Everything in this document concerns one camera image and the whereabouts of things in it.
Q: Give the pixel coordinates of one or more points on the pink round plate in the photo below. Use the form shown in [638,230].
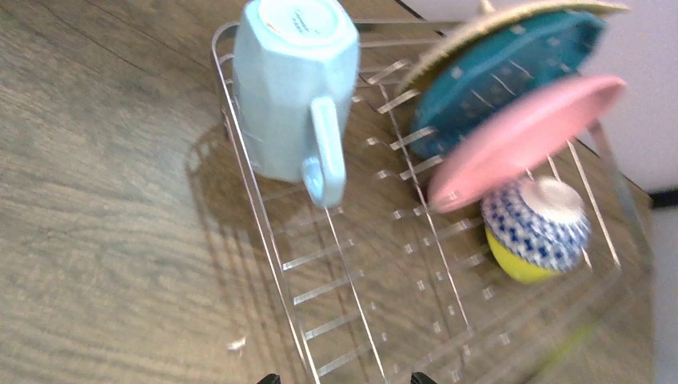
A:
[520,137]

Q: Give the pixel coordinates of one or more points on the lime green bowl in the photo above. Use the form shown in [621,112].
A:
[536,228]

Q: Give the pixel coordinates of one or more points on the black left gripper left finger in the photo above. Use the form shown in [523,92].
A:
[270,379]

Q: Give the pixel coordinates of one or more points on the teal polka dot plate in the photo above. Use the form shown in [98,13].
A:
[497,71]

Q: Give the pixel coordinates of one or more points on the bamboo pattern square plate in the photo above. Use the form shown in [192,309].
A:
[490,22]

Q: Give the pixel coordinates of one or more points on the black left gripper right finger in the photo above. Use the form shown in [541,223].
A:
[421,378]

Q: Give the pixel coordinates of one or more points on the light blue mug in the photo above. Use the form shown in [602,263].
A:
[295,68]

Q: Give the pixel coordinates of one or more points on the metal wire dish rack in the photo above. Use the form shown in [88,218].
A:
[381,286]

